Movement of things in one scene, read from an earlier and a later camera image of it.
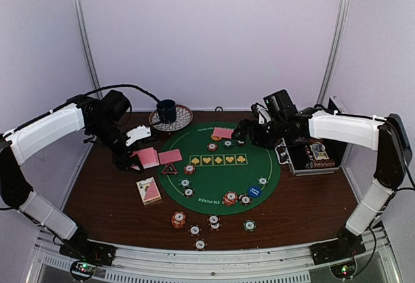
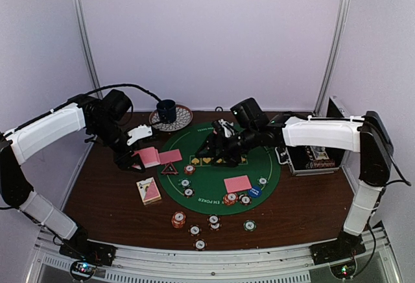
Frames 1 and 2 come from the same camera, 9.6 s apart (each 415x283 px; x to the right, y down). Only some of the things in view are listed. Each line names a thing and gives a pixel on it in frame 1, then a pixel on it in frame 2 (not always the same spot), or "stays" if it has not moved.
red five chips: x=230 y=198 stays
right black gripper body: x=265 y=137 -> x=233 y=149
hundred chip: x=215 y=226 stays
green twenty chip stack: x=249 y=225 stays
